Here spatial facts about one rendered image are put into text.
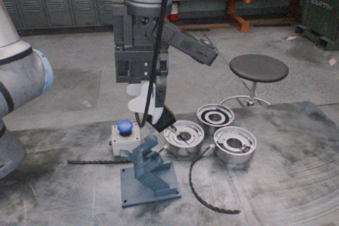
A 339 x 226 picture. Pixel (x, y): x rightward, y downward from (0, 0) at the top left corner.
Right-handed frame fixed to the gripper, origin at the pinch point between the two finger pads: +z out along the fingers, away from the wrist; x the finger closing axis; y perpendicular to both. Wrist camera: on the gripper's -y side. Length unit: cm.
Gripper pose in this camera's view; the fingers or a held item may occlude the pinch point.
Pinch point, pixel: (156, 112)
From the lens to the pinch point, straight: 48.8
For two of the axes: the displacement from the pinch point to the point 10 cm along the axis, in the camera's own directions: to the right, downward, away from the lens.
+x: 1.8, 5.5, -8.2
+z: -0.7, 8.4, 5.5
